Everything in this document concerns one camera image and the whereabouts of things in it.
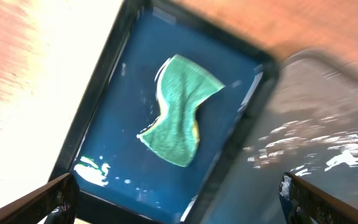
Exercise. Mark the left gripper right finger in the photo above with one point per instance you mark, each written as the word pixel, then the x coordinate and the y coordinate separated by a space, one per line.
pixel 304 203

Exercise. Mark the dark grey serving tray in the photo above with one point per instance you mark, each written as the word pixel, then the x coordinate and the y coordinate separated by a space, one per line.
pixel 309 128

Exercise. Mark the green yellow sponge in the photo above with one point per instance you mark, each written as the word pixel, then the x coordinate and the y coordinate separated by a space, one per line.
pixel 181 87

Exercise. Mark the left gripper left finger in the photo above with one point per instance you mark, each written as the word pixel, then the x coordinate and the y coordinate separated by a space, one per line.
pixel 57 199

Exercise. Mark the dark blue water tray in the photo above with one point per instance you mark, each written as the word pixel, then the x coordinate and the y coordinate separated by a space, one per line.
pixel 108 145

